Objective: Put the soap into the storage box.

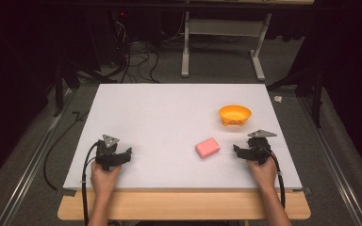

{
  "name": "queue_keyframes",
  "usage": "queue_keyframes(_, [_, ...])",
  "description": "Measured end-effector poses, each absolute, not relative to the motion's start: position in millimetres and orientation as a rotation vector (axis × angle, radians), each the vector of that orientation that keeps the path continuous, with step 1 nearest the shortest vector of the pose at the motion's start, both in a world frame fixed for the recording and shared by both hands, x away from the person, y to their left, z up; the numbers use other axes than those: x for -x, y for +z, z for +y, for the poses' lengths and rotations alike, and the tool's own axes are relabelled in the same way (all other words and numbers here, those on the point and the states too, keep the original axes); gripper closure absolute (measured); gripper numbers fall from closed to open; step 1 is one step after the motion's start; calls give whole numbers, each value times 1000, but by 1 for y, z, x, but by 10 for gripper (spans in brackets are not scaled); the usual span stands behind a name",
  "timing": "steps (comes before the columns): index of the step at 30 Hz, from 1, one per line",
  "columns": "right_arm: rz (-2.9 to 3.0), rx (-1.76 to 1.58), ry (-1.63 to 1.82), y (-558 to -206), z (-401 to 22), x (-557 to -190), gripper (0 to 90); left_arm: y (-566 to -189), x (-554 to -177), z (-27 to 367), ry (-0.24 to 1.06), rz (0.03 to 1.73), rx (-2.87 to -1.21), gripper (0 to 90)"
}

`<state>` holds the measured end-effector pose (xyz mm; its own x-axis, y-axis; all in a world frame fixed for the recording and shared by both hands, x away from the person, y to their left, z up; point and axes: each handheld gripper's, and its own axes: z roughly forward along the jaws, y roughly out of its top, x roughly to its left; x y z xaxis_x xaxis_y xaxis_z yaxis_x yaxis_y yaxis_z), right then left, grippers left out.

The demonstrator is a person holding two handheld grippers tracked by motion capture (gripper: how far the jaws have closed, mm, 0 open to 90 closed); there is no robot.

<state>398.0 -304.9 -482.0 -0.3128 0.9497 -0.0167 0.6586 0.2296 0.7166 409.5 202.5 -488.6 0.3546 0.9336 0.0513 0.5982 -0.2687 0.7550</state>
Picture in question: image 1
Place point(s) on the wooden table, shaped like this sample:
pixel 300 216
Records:
pixel 182 204

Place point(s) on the pink sponge block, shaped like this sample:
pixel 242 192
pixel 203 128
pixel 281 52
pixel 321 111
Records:
pixel 207 148

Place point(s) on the crumpled white paper scrap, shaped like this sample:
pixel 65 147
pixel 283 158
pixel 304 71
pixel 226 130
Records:
pixel 278 99

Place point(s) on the white board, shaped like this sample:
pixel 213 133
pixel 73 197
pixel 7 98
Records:
pixel 176 132

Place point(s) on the black tripod stand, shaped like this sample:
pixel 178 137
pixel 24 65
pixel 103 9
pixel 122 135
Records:
pixel 72 69
pixel 308 81

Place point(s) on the person's right hand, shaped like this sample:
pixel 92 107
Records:
pixel 264 174

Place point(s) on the white metal stand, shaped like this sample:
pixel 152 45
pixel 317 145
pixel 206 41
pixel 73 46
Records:
pixel 223 40

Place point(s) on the person's left hand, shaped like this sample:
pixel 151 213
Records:
pixel 103 179

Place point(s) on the metal floor rail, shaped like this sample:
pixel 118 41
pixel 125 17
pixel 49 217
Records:
pixel 330 163
pixel 31 163

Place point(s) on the orange bowl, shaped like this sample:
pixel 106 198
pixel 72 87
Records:
pixel 234 115

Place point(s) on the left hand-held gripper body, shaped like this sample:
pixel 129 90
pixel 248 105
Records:
pixel 107 151

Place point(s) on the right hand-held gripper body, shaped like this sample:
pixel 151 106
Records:
pixel 256 147

